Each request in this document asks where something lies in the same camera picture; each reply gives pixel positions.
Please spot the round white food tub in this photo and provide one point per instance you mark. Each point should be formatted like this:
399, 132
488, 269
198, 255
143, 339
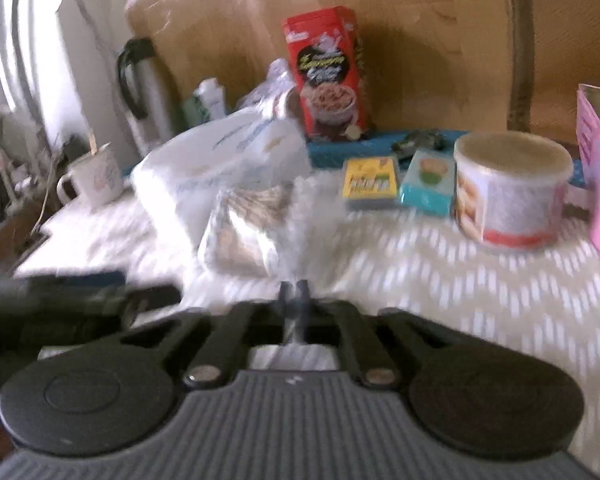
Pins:
510, 195

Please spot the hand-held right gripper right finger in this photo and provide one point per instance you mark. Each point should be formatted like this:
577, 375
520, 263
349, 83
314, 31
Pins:
365, 345

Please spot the small teal box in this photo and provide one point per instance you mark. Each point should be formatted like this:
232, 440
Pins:
427, 182

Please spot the brown chair back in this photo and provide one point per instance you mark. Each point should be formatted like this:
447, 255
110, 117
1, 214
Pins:
565, 45

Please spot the red cereal box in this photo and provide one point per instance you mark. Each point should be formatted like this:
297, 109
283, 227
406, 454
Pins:
330, 75

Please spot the steel thermos jug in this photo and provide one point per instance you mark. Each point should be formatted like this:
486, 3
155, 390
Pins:
147, 95

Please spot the small yellow box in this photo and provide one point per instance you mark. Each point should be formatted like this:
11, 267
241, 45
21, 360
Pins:
370, 182

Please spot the white mug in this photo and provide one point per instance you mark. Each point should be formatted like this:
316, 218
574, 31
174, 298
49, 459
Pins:
97, 175

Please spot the white plastic bottle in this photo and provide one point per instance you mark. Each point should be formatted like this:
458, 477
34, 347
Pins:
210, 97

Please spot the clear plastic bag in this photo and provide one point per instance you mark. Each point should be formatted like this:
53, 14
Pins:
275, 82

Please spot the white plastic bag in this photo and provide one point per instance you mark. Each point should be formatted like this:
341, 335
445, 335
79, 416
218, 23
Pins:
215, 170

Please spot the dark small object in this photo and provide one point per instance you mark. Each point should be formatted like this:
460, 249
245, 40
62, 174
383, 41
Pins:
416, 142

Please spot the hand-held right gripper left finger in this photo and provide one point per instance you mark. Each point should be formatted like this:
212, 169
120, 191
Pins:
215, 345

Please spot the large cardboard sheet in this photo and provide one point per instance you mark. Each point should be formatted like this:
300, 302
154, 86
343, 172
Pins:
430, 35

